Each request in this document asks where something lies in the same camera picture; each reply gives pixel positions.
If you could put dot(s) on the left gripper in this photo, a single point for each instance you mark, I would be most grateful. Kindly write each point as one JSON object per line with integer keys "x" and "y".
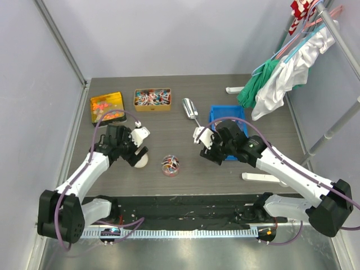
{"x": 133, "y": 158}

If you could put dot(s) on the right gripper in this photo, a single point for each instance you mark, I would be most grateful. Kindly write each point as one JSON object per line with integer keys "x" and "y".
{"x": 212, "y": 155}

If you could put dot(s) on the beige jar lid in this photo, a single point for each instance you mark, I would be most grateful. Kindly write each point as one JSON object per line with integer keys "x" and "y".
{"x": 142, "y": 162}

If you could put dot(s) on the clear plastic jar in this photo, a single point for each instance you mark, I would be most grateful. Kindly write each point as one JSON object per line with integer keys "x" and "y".
{"x": 170, "y": 165}

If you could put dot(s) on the silver metal scoop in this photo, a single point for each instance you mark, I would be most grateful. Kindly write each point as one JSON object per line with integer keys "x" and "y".
{"x": 190, "y": 110}

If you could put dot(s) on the gold tin of lollipops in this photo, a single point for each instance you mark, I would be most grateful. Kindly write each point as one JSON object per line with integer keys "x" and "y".
{"x": 153, "y": 99}

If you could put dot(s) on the gold tin of star candies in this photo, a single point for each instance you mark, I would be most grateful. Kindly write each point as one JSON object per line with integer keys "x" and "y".
{"x": 111, "y": 105}

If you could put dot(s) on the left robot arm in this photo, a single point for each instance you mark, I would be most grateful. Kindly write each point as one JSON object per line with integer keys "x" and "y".
{"x": 78, "y": 185}

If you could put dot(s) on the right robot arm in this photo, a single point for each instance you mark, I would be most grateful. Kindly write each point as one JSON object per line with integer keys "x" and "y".
{"x": 324, "y": 204}

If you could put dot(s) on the green garment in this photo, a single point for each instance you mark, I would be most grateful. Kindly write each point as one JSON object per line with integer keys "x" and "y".
{"x": 246, "y": 97}

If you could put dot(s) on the white clothes rack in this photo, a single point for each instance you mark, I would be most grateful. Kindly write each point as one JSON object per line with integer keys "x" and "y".
{"x": 331, "y": 90}

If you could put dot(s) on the red white garment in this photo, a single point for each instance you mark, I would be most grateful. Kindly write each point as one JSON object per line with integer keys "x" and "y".
{"x": 302, "y": 12}

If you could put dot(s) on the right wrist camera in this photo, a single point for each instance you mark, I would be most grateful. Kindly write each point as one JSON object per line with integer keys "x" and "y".
{"x": 204, "y": 136}

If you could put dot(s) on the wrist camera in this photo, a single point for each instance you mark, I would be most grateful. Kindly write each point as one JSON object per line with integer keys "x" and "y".
{"x": 139, "y": 134}
{"x": 204, "y": 136}

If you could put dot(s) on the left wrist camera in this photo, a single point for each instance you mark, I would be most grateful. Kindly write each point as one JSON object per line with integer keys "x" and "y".
{"x": 139, "y": 134}

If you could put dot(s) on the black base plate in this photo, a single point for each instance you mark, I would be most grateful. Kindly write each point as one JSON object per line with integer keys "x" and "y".
{"x": 206, "y": 212}

